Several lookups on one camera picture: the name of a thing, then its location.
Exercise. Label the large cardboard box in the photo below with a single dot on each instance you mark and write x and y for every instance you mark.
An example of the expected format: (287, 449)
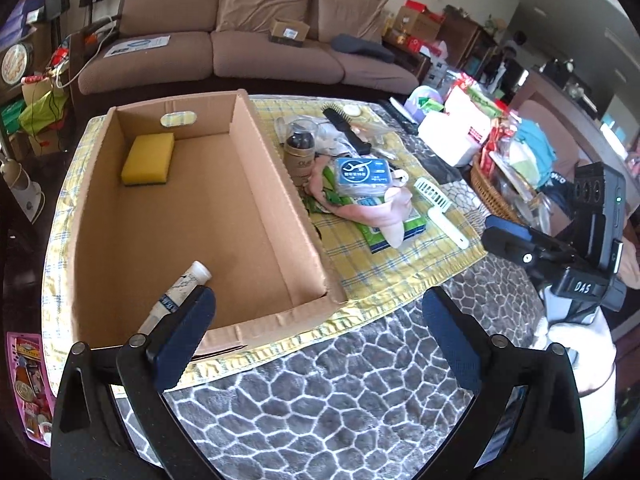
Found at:
(228, 203)

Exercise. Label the black hairbrush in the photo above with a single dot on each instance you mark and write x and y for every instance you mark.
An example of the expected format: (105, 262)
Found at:
(341, 123)

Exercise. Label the white glue tube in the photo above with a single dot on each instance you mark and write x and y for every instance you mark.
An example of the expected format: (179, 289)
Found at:
(175, 295)

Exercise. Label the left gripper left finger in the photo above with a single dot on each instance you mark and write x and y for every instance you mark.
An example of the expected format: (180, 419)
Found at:
(89, 438)

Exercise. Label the round cookie tin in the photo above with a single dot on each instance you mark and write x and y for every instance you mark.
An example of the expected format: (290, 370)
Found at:
(15, 63)

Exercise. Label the brown sofa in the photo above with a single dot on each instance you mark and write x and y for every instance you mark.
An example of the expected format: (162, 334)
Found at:
(228, 40)

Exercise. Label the Olay lotion bottle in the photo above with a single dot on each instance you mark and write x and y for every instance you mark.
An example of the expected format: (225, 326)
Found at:
(299, 149)

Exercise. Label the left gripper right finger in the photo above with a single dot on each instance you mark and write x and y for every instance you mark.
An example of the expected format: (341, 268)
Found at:
(524, 420)

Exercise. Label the yellow sponge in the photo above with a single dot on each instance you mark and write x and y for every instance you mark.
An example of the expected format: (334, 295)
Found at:
(148, 160)

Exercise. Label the small cardboard box on sofa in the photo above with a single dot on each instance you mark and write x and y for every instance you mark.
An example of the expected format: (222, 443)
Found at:
(288, 32)

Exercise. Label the yellow plaid cloth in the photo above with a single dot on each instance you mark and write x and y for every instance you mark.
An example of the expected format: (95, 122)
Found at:
(374, 284)

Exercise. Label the dark blue neck pillow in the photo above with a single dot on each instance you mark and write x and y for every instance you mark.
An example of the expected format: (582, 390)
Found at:
(352, 45)

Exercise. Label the wicker basket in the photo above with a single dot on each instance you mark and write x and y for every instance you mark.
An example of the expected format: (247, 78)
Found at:
(490, 197)

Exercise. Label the blue floss pick box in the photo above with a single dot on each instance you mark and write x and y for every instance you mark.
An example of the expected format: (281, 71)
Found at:
(358, 177)

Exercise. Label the black remote control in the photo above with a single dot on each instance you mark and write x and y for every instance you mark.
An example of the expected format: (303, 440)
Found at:
(400, 115)

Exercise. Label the blue white paper on sofa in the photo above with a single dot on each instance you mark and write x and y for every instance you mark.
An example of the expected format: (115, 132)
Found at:
(137, 45)

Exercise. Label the pink sock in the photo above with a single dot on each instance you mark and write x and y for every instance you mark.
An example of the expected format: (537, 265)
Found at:
(388, 217)

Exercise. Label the green wet wipes pack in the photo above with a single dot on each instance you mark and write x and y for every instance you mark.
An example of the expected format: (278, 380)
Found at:
(415, 224)

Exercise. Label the green handheld fan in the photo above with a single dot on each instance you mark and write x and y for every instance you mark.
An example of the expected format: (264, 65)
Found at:
(440, 204)

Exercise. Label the white tissue box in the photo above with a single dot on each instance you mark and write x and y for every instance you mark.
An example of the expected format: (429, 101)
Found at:
(457, 133)

